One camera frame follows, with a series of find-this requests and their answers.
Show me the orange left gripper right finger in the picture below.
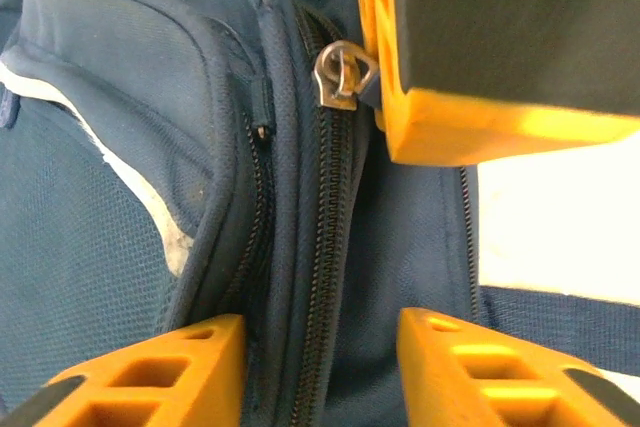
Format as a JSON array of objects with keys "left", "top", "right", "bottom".
[{"left": 397, "top": 307, "right": 640, "bottom": 427}]

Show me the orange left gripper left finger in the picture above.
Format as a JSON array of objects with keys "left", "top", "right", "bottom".
[{"left": 0, "top": 313, "right": 246, "bottom": 427}]

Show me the navy blue backpack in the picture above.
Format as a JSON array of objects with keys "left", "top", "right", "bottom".
[{"left": 0, "top": 0, "right": 640, "bottom": 427}]

